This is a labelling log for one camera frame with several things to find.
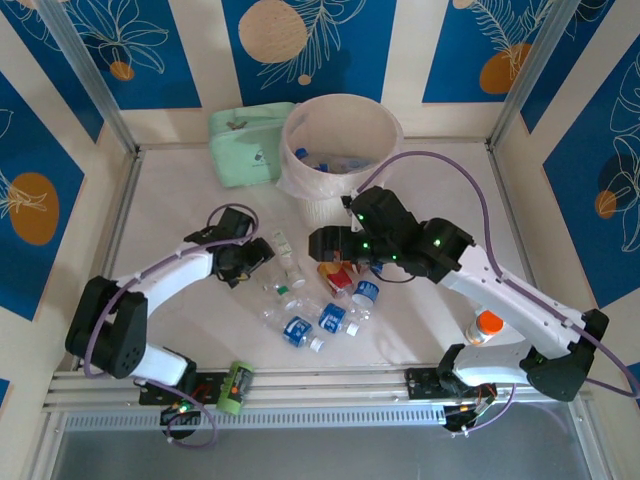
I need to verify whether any slim clear bottle white label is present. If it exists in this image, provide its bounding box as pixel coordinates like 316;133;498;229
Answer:
271;228;307;290

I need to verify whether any crushed clear bottle green cap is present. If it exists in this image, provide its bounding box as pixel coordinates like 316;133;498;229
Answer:
254;264;293;297

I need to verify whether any clear crushed plastic bottle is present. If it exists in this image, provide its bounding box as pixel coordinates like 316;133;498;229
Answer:
282;293;326;319

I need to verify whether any blue label bottle white cap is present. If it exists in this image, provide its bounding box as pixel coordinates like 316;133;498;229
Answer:
317;301;362;337
259;305;326;351

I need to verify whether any clear bottle pale blue label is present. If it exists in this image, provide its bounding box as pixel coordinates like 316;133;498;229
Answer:
317;153;374;174

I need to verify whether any cream plastic bin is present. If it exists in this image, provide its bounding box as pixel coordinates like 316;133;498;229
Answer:
279;93;404;226

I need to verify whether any mint green zip pouch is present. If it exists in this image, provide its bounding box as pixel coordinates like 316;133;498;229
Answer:
208;102;297;190

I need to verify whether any green can black label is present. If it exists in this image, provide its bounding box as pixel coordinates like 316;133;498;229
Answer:
215;360;255;415

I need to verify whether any orange capped bottle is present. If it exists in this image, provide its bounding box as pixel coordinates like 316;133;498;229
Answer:
464;308;504;347

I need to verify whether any left base wiring connector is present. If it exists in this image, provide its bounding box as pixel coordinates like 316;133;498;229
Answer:
158;397;206;426

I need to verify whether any base wiring connector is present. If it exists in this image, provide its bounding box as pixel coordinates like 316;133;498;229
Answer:
442;382;504;436
158;397;206;426

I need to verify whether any grey metal panel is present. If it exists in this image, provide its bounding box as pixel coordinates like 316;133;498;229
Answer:
49;427;594;480

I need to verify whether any right base wiring connector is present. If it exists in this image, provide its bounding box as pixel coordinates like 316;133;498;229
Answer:
442;382;504;436

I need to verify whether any right black camera cable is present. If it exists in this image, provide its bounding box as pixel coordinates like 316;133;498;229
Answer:
372;264;426;284

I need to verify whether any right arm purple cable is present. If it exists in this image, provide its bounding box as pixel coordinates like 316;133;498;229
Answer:
357;151;640;436

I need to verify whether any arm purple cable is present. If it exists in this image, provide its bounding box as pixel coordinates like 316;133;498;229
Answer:
357;151;640;436
82;202;261;449

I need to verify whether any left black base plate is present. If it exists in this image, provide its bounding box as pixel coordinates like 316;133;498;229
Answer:
137;370;251;407

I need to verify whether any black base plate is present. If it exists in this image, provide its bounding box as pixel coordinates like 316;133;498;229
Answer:
137;370;251;407
404;367;496;401

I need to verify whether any aluminium side rail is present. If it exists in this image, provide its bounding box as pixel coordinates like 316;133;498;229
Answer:
72;147;146;374
487;142;534;281

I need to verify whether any aluminium mounting rail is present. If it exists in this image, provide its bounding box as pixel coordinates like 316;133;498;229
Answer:
42;364;589;414

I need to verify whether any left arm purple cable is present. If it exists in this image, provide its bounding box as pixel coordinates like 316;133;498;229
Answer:
82;202;261;449

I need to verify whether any grey slotted cable duct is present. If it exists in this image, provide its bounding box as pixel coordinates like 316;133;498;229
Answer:
62;404;449;432

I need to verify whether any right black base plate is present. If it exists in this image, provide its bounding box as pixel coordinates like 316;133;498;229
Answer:
404;367;496;401

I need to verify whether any aluminium frame post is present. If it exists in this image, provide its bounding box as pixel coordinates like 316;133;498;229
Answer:
488;0;570;147
37;0;140;155

